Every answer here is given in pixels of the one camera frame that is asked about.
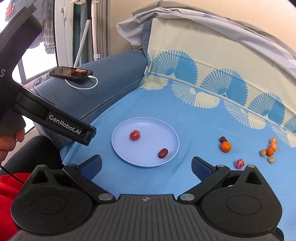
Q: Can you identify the peeled tangerine piece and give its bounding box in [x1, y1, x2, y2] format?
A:
[269, 138, 277, 144]
[269, 142, 278, 151]

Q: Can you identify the blue fan-pattern sofa cover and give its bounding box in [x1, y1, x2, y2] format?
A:
[61, 19, 295, 240]

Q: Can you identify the red cherry tomato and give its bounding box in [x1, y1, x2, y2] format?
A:
[129, 130, 141, 141]

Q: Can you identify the blue sofa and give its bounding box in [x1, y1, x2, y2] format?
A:
[30, 49, 149, 153]

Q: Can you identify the person's left hand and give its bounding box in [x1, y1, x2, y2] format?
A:
[1, 111, 26, 163]

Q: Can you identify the yellow-green longan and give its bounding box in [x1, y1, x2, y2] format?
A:
[268, 157, 275, 163]
[259, 150, 266, 157]

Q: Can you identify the small orange kumquat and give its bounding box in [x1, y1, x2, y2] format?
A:
[266, 147, 274, 157]

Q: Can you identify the white charging cable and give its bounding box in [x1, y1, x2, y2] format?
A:
[64, 75, 99, 90]

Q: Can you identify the red clothing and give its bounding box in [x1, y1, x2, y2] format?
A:
[0, 175, 23, 240]

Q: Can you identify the dark red jujube on plate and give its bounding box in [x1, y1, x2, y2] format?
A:
[158, 148, 169, 159]

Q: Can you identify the dark red jujube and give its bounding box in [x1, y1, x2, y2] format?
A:
[219, 136, 227, 143]
[158, 148, 169, 159]

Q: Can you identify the pink red fruit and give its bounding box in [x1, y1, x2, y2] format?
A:
[235, 159, 245, 169]

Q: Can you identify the black smartphone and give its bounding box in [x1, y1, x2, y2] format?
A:
[49, 66, 93, 81]

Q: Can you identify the orange tangerine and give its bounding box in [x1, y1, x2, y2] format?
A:
[220, 141, 232, 153]

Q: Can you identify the white floor stand pole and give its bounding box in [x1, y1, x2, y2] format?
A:
[73, 1, 97, 67]

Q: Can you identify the grey draped sheet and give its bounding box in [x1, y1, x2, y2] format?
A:
[116, 1, 295, 74]

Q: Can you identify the light blue round plate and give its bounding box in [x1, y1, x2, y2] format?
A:
[111, 117, 180, 168]

